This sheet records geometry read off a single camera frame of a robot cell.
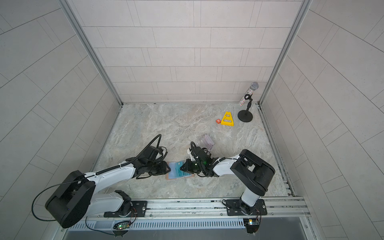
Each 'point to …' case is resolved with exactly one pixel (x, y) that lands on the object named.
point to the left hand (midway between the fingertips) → (173, 169)
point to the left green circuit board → (122, 225)
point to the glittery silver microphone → (253, 87)
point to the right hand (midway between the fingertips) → (180, 171)
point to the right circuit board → (251, 224)
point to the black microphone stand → (245, 116)
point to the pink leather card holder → (171, 175)
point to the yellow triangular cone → (227, 118)
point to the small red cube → (218, 121)
